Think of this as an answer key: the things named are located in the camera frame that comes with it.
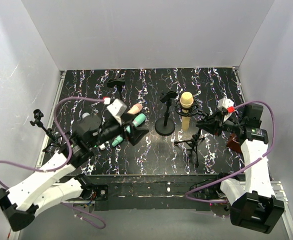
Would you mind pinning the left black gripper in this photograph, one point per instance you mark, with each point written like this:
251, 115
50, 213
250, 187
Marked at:
126, 124

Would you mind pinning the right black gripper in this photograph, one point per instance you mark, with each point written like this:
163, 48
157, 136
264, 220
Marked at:
218, 124

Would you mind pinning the black tripod shock-mount stand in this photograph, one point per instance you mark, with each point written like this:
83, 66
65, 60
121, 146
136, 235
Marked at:
196, 138

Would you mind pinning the yellow microphone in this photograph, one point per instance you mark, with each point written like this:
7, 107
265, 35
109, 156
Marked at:
186, 102

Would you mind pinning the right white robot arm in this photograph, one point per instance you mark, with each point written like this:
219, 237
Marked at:
253, 202

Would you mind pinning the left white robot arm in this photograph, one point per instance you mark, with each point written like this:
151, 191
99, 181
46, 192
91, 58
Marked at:
22, 203

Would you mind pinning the black round-base mic stand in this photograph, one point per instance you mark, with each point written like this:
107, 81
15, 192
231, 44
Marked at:
165, 126

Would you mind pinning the black rear mic stand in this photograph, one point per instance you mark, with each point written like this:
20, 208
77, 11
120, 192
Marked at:
119, 83

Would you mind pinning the small black tripod stand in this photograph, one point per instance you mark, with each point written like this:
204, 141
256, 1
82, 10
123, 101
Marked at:
37, 121

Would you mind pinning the green microphone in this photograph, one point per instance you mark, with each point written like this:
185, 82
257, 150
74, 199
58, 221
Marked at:
139, 119

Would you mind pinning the pink microphone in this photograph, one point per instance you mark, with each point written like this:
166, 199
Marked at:
135, 109

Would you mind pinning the brown box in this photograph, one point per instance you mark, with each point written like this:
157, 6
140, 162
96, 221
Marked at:
233, 143

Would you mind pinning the white microphone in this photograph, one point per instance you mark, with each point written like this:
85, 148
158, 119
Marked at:
102, 146

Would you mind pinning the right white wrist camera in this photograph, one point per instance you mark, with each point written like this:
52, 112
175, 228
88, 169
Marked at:
226, 106

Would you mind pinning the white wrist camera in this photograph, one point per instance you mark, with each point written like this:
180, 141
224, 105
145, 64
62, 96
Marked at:
226, 106
117, 109

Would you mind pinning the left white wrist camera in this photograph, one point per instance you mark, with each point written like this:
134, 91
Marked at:
117, 109

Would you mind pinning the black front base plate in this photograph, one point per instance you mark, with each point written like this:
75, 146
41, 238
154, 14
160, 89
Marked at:
147, 192

